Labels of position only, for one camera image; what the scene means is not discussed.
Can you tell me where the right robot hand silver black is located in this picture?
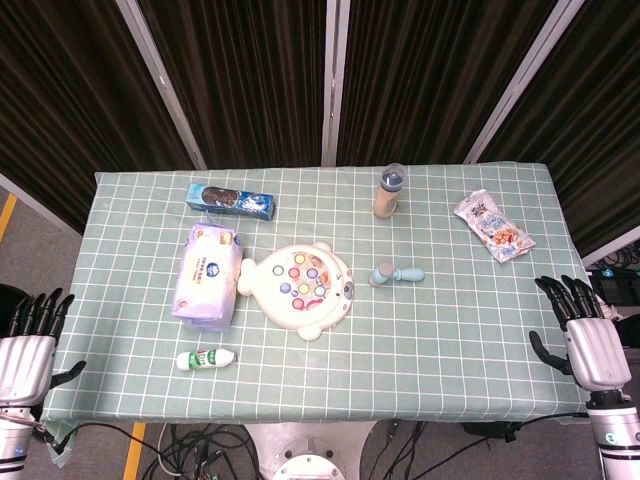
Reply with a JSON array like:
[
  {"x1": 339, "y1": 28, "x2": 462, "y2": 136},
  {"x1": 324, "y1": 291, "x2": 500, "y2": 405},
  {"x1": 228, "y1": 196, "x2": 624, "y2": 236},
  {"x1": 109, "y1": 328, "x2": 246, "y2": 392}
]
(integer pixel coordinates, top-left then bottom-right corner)
[{"x1": 528, "y1": 274, "x2": 632, "y2": 392}]

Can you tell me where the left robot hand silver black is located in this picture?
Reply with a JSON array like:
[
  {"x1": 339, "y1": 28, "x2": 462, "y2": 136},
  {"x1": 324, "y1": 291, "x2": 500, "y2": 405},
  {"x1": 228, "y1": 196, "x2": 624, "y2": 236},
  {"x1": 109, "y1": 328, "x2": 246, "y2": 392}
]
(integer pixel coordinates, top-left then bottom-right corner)
[{"x1": 0, "y1": 288, "x2": 87, "y2": 406}]

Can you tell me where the light blue toy hammer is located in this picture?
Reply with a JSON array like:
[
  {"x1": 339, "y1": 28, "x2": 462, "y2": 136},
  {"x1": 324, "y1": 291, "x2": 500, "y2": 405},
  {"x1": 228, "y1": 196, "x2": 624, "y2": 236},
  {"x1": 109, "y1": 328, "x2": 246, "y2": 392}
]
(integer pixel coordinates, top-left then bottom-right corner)
[{"x1": 368, "y1": 261, "x2": 426, "y2": 288}]

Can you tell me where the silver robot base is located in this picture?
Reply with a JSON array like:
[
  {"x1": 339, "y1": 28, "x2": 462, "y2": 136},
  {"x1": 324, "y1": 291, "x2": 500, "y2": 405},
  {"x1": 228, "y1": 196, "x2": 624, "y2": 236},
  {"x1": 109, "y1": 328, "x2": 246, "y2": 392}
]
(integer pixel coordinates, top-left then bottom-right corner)
[{"x1": 244, "y1": 422, "x2": 376, "y2": 480}]

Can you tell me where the white whack-a-mole toy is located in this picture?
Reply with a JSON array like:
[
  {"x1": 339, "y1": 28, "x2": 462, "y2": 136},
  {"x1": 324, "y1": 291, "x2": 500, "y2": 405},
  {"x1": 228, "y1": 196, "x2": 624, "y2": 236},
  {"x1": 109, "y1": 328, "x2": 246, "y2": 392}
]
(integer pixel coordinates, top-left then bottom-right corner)
[{"x1": 236, "y1": 241, "x2": 356, "y2": 342}]

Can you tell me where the black equipment pile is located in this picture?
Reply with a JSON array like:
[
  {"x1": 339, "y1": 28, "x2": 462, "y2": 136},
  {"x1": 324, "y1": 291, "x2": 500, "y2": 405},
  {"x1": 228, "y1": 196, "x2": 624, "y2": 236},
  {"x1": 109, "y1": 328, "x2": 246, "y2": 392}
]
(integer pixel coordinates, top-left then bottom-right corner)
[{"x1": 584, "y1": 267, "x2": 640, "y2": 346}]

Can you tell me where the black box under table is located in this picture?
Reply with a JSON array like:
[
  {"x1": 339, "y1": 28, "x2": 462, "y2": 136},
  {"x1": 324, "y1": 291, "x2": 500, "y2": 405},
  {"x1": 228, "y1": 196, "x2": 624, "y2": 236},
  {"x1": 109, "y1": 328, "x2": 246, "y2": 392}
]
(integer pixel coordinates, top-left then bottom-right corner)
[{"x1": 459, "y1": 422, "x2": 517, "y2": 444}]

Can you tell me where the white snack bag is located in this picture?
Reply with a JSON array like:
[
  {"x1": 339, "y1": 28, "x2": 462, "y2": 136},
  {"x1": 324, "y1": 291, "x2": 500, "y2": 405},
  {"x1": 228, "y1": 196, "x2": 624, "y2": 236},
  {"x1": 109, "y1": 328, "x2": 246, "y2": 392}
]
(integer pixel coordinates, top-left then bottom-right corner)
[{"x1": 453, "y1": 188, "x2": 537, "y2": 265}]

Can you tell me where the small green-white bottle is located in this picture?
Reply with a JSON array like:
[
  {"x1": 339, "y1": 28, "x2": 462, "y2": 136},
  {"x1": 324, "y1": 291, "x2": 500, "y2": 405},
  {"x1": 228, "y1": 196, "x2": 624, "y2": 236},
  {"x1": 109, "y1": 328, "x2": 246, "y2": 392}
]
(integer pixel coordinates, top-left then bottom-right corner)
[{"x1": 175, "y1": 348, "x2": 236, "y2": 373}]

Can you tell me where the purple tissue pack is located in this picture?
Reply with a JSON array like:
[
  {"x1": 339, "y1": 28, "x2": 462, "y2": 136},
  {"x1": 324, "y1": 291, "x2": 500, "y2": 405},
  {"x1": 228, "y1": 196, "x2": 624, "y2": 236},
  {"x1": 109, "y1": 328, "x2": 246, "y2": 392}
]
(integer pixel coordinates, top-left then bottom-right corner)
[{"x1": 171, "y1": 222, "x2": 244, "y2": 335}]

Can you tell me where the green checked tablecloth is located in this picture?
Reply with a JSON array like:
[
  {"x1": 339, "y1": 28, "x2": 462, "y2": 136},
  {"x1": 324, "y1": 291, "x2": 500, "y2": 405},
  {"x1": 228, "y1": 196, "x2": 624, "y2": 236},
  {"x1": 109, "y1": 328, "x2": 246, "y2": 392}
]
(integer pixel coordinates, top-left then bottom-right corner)
[{"x1": 38, "y1": 160, "x2": 624, "y2": 455}]

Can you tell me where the blue cookie box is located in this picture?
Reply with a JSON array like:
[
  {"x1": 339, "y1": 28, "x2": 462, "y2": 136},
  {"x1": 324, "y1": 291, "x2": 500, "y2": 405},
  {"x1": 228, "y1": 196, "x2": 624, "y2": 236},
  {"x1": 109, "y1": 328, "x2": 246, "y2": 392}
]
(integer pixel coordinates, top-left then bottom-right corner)
[{"x1": 185, "y1": 182, "x2": 278, "y2": 222}]

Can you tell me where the beige bottle with blue cap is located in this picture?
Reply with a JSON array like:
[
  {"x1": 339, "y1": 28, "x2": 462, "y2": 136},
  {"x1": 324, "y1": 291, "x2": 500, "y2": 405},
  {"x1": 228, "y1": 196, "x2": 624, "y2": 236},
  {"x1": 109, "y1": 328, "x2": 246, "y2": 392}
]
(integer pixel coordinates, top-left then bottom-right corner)
[{"x1": 372, "y1": 162, "x2": 407, "y2": 219}]

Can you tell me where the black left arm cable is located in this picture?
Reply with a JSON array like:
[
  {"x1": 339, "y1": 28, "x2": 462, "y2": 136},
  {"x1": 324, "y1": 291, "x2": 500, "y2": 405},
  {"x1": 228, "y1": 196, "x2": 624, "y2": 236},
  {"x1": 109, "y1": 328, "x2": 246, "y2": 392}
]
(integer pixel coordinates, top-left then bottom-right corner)
[{"x1": 33, "y1": 421, "x2": 69, "y2": 455}]

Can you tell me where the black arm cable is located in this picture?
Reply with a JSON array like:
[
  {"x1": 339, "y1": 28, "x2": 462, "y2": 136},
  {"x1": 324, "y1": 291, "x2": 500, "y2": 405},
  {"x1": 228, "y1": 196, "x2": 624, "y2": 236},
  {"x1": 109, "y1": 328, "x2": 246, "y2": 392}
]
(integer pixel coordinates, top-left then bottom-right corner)
[
  {"x1": 33, "y1": 421, "x2": 69, "y2": 455},
  {"x1": 504, "y1": 410, "x2": 591, "y2": 442}
]

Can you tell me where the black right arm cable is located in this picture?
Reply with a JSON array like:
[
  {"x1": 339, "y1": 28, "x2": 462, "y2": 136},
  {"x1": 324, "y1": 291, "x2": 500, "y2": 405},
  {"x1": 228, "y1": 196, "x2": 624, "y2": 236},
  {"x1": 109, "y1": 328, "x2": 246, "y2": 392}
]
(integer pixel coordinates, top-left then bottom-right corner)
[{"x1": 504, "y1": 410, "x2": 591, "y2": 442}]

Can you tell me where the grey partition base rail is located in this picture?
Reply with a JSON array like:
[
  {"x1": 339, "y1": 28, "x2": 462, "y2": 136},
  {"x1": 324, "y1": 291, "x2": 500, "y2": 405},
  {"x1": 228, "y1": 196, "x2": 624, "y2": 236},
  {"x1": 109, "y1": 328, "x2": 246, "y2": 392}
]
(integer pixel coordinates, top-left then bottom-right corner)
[
  {"x1": 0, "y1": 172, "x2": 84, "y2": 236},
  {"x1": 582, "y1": 238, "x2": 640, "y2": 267}
]

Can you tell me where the floor cable bundle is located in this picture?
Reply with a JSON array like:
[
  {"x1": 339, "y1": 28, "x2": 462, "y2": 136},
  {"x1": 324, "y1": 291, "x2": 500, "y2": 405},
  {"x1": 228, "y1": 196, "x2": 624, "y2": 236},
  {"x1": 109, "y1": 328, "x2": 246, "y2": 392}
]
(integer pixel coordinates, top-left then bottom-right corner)
[{"x1": 139, "y1": 422, "x2": 264, "y2": 480}]

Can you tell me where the grey partition post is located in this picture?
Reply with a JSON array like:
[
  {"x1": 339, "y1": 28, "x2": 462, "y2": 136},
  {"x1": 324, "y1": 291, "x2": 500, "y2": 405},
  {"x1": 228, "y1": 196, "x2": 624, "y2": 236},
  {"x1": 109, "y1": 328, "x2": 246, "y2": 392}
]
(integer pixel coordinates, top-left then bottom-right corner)
[
  {"x1": 463, "y1": 0, "x2": 586, "y2": 165},
  {"x1": 320, "y1": 0, "x2": 351, "y2": 167},
  {"x1": 115, "y1": 0, "x2": 208, "y2": 171}
]

